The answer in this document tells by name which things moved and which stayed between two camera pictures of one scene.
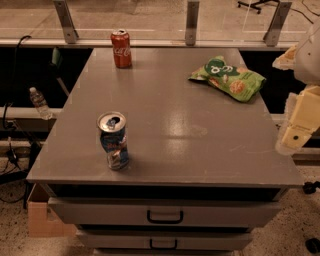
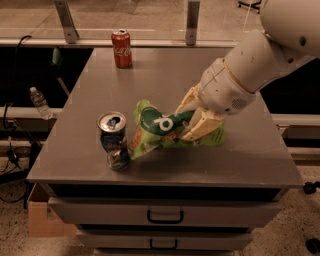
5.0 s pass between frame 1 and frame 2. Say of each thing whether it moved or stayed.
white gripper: moved
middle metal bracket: stayed
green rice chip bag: moved
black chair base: stayed
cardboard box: stayed
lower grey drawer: stayed
